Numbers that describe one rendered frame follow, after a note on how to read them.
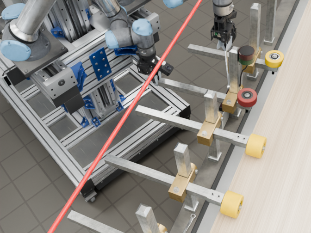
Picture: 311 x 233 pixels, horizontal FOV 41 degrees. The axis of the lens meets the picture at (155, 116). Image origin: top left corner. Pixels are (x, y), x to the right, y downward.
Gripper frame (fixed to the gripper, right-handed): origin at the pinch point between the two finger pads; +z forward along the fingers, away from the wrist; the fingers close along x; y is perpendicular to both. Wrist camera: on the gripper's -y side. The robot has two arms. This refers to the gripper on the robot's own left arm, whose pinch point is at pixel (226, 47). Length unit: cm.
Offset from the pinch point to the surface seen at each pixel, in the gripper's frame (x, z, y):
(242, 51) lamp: 11.0, -10.4, 11.4
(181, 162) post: 8, -4, 62
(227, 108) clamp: 7.4, 16.2, 19.1
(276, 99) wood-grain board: 25.7, 10.9, 12.2
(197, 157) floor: -23, 100, -3
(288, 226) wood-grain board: 45, 12, 63
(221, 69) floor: -37, 98, -81
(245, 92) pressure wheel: 13.0, 10.3, 12.9
